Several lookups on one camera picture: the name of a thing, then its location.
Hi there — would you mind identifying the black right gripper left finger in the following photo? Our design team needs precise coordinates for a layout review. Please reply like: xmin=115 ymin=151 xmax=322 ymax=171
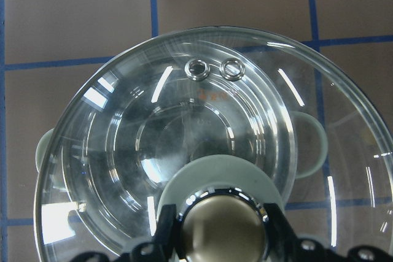
xmin=69 ymin=202 xmax=177 ymax=262

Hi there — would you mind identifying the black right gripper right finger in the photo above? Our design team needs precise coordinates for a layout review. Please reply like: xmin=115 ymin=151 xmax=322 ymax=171
xmin=264 ymin=203 xmax=392 ymax=261

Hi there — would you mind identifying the glass pot lid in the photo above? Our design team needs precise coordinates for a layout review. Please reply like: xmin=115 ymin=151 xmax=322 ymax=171
xmin=34 ymin=26 xmax=392 ymax=261

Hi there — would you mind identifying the white cooking pot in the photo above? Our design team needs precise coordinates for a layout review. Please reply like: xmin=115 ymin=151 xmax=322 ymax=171
xmin=34 ymin=37 xmax=329 ymax=261

